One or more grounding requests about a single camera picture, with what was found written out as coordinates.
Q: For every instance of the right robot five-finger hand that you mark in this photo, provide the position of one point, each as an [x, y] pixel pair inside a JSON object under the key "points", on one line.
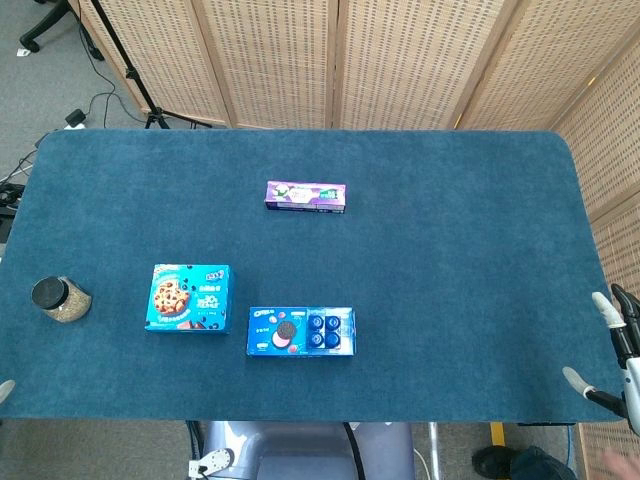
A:
{"points": [[631, 385]]}

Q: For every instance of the purple toothpaste box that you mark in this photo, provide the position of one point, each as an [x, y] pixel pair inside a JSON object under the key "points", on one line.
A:
{"points": [[305, 196]]}

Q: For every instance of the blue chocolate chip cookie box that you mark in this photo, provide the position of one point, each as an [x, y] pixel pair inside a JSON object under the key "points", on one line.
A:
{"points": [[190, 300]]}

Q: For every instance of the small grain jar black lid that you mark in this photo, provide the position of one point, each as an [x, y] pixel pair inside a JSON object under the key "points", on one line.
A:
{"points": [[55, 297]]}

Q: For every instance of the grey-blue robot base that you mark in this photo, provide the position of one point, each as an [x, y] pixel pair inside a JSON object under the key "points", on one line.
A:
{"points": [[300, 450]]}

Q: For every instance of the woven wicker folding screen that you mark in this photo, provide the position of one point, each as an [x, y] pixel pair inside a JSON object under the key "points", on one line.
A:
{"points": [[400, 60]]}

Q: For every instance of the blue Oreo cookie box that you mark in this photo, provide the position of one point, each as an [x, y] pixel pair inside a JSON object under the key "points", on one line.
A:
{"points": [[300, 332]]}

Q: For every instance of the black office chair base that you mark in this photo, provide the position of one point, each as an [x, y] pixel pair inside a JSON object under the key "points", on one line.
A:
{"points": [[42, 25]]}

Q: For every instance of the black tripod stand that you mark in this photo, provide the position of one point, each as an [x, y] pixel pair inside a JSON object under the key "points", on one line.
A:
{"points": [[150, 107]]}

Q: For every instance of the black floor equipment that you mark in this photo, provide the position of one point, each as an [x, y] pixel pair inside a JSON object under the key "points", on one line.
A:
{"points": [[11, 197]]}

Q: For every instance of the black power adapter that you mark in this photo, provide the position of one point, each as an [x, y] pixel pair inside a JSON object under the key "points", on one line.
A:
{"points": [[76, 119]]}

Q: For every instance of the white round connector plate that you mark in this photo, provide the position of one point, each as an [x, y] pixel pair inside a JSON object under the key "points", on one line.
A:
{"points": [[214, 460]]}

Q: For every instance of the blurred bystander hand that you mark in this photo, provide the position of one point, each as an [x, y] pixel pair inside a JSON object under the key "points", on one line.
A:
{"points": [[622, 467]]}

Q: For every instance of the metal table leg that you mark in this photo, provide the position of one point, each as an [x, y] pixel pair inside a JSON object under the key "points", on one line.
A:
{"points": [[433, 450]]}

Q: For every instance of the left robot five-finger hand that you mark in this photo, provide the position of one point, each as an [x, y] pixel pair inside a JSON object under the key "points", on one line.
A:
{"points": [[6, 390]]}

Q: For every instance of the blue carpet table mat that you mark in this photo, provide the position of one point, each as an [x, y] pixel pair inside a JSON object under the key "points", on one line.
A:
{"points": [[400, 275]]}

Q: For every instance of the black leather shoe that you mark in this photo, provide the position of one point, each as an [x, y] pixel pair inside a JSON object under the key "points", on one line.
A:
{"points": [[492, 461]]}

